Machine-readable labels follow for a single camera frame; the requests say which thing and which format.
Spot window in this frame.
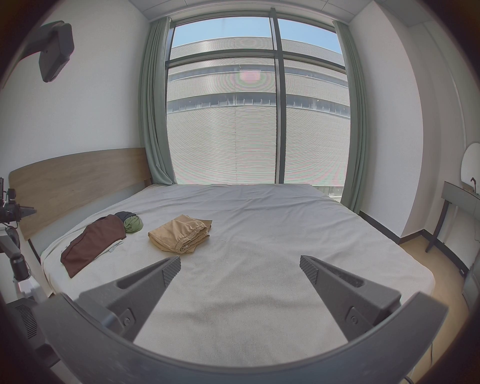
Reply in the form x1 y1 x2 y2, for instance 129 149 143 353
165 7 355 197

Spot bed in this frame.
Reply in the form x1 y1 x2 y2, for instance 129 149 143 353
8 147 436 368

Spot green garment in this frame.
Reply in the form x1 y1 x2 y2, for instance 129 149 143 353
124 215 145 234

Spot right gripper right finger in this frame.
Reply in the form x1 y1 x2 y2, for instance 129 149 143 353
299 255 403 343

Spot grey-green curtain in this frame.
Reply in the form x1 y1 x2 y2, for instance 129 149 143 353
139 17 177 186
332 20 370 214

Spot round white mirror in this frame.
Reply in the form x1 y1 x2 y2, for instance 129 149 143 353
460 142 480 188

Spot brown shorts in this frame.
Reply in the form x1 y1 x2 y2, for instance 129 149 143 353
60 214 126 279

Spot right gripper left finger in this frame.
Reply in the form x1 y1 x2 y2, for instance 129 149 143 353
77 256 182 343

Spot white garment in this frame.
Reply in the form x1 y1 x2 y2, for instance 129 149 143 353
95 239 124 261

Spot tan shorts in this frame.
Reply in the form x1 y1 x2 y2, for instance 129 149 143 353
147 214 213 256

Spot grey desk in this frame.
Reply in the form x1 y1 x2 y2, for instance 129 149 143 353
425 181 480 274

